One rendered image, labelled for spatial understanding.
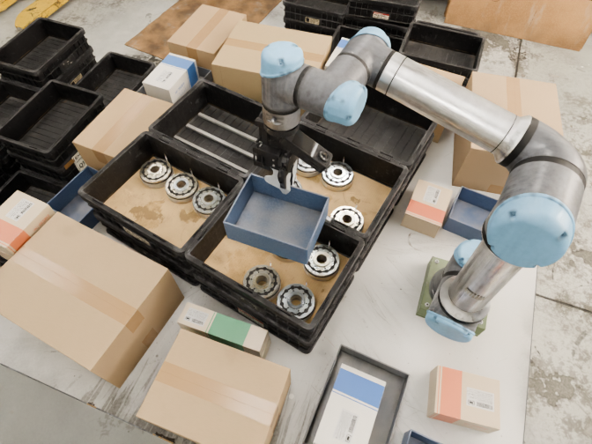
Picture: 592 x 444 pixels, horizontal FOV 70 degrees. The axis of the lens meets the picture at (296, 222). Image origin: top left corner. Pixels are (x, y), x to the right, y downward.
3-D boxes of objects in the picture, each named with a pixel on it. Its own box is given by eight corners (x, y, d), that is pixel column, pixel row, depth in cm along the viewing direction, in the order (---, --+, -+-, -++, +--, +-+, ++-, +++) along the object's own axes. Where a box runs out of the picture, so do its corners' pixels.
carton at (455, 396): (488, 386, 115) (499, 380, 109) (488, 433, 109) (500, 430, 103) (430, 371, 117) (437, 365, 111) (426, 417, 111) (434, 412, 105)
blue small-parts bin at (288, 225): (328, 213, 102) (329, 196, 96) (307, 265, 95) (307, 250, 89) (253, 190, 106) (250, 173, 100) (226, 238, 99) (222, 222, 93)
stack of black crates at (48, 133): (89, 144, 239) (50, 78, 201) (135, 159, 233) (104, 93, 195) (42, 196, 218) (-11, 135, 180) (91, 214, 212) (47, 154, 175)
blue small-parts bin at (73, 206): (95, 177, 155) (87, 165, 149) (126, 193, 151) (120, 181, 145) (54, 217, 145) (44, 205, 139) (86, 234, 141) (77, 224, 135)
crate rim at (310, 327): (366, 244, 116) (366, 240, 114) (311, 336, 102) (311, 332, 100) (247, 184, 127) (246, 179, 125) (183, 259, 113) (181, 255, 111)
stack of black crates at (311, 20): (351, 38, 293) (358, -11, 265) (338, 63, 278) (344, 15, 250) (298, 26, 301) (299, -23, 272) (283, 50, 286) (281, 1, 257)
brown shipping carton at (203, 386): (291, 382, 116) (291, 368, 102) (261, 469, 104) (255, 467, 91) (193, 346, 121) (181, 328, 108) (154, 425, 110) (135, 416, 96)
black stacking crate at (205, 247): (360, 260, 124) (366, 241, 114) (309, 346, 110) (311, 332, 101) (249, 203, 135) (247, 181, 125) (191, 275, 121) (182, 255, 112)
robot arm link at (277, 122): (307, 96, 82) (291, 122, 77) (306, 115, 86) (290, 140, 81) (271, 86, 83) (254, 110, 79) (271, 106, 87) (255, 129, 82)
